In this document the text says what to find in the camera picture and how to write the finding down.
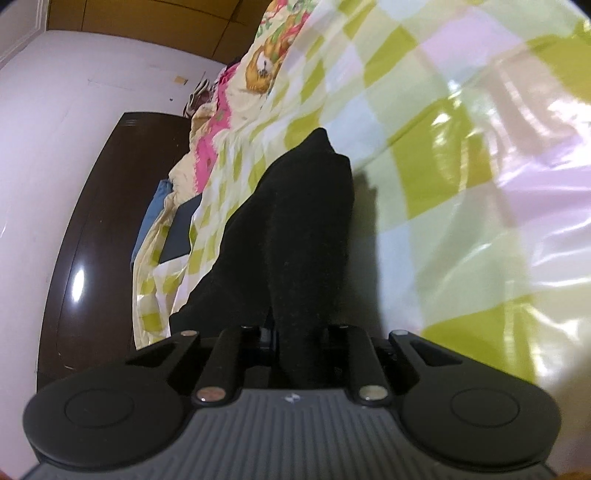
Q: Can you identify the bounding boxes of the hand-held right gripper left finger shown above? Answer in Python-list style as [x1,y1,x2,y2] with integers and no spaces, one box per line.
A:
[126,324,279,408]

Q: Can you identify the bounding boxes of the cream pink printed blanket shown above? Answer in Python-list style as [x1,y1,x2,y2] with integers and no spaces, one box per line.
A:
[134,0,319,278]

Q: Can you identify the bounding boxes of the dark navy folded cloth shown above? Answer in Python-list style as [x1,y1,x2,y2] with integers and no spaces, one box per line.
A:
[159,196,202,264]

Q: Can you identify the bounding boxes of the dark brown wooden headboard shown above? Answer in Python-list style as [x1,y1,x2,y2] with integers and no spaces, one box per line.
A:
[37,112,195,384]

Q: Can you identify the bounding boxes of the blue cloth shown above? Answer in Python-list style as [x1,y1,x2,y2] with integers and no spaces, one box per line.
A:
[131,180,172,264]

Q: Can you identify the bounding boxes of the dark patterned cloth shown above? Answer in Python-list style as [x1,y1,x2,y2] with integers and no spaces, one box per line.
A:
[184,65,241,118]

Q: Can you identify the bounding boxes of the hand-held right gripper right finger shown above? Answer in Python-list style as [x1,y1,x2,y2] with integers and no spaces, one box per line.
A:
[323,324,463,408]

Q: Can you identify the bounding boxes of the black pants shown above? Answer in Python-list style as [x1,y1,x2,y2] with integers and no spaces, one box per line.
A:
[168,128,356,393]

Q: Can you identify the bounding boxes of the green checked bed sheet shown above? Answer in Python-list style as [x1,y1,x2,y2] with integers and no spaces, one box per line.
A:
[134,0,591,462]

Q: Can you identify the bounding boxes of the yellow wooden wardrobe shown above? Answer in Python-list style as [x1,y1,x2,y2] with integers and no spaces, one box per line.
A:
[46,0,273,65]

